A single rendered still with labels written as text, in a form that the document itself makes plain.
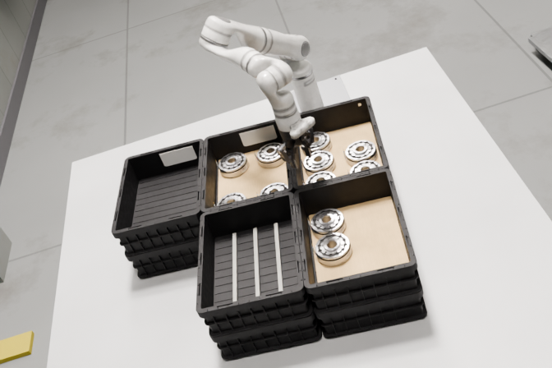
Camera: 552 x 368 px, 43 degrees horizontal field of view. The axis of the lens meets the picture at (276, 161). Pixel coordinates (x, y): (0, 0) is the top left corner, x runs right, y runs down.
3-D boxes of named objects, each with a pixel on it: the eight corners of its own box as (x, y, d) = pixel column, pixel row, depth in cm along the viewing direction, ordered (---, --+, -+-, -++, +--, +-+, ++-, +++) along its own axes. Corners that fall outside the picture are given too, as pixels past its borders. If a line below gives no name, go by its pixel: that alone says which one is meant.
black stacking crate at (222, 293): (213, 239, 225) (201, 214, 218) (302, 218, 221) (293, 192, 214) (210, 340, 194) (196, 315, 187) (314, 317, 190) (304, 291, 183)
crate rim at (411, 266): (295, 195, 216) (293, 190, 214) (391, 172, 212) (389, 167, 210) (306, 295, 184) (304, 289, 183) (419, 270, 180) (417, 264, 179)
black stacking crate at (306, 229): (303, 218, 221) (294, 191, 214) (395, 195, 218) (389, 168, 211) (315, 317, 190) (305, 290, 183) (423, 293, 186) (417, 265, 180)
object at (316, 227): (310, 213, 215) (310, 212, 215) (342, 206, 214) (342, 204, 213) (311, 236, 207) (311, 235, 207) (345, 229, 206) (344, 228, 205)
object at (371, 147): (342, 146, 236) (342, 144, 236) (372, 138, 235) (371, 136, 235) (348, 164, 228) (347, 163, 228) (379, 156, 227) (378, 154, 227)
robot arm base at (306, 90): (298, 106, 275) (286, 71, 264) (320, 98, 274) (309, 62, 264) (303, 119, 267) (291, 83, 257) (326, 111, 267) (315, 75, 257)
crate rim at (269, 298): (202, 218, 219) (200, 213, 218) (295, 195, 216) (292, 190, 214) (198, 319, 188) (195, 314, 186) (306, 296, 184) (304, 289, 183)
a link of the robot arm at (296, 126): (295, 140, 203) (290, 124, 199) (270, 128, 211) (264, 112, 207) (317, 122, 206) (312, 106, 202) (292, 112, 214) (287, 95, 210)
